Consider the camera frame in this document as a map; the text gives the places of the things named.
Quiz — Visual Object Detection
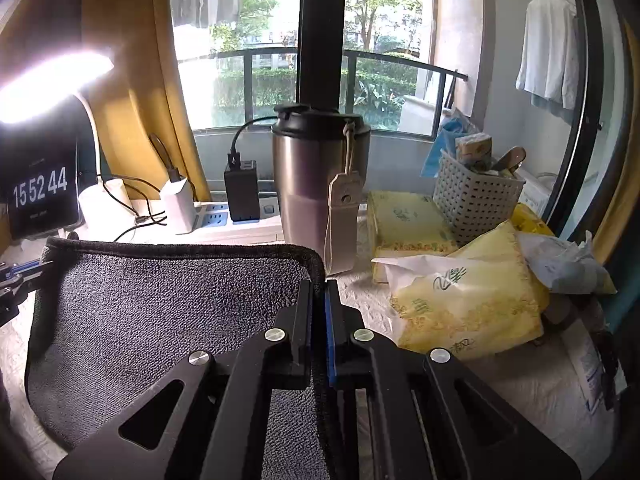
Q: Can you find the crumpled white plastic bag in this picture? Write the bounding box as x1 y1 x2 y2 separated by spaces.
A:
515 230 613 295

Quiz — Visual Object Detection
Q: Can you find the digital clock display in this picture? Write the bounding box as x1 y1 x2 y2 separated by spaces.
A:
0 95 85 241

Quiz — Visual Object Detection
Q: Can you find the blue plastic bag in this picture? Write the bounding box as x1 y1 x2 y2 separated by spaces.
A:
421 108 481 179

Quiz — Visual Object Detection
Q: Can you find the white charger plug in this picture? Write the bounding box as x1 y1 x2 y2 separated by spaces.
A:
159 176 197 235

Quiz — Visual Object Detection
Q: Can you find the white hanging shirt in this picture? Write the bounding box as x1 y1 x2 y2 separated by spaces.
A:
515 0 581 110

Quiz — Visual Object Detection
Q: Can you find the white plastic basket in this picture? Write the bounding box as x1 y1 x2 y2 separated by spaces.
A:
432 150 527 248

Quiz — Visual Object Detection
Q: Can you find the stainless steel travel mug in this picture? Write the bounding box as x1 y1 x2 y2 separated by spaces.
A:
271 102 372 276

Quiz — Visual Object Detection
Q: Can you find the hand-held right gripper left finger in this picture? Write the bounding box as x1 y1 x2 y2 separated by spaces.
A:
54 280 316 480

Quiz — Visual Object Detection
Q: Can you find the white power strip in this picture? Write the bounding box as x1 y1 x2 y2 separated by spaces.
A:
75 195 286 247

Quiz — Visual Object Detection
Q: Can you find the black usb cable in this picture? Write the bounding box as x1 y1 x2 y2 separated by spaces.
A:
227 116 277 167

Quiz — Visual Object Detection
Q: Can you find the white desk lamp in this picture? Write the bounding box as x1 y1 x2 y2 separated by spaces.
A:
0 47 138 228

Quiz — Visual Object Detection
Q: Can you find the opened yellow tissue pack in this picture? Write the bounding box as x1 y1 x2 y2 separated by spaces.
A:
371 220 551 361

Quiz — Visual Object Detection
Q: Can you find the dark grey towel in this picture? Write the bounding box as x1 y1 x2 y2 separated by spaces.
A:
25 236 346 480

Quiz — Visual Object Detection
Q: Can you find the yellow curtain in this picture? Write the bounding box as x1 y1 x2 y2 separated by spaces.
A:
80 0 211 203

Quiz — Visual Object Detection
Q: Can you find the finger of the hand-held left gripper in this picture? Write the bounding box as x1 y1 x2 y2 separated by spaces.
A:
0 258 57 328

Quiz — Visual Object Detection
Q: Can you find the black balcony railing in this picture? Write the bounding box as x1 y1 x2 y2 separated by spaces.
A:
177 46 470 111

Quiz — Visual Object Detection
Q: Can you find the paper tag on string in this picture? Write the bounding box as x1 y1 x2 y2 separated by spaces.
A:
324 124 366 267

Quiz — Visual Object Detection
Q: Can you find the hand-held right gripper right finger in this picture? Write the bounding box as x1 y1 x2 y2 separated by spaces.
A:
324 280 581 480

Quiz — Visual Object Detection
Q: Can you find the black charger block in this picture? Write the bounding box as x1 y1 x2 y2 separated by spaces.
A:
223 160 262 223

